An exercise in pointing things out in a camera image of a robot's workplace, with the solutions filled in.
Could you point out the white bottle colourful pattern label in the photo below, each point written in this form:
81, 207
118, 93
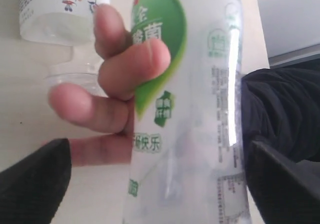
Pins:
67, 23

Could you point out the white bottle green heart label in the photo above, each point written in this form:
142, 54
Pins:
187, 162

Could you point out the person's open bare hand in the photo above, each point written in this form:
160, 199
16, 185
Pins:
125, 66

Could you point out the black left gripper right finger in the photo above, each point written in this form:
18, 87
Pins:
282, 191

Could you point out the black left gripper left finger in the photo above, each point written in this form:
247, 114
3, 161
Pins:
33, 188

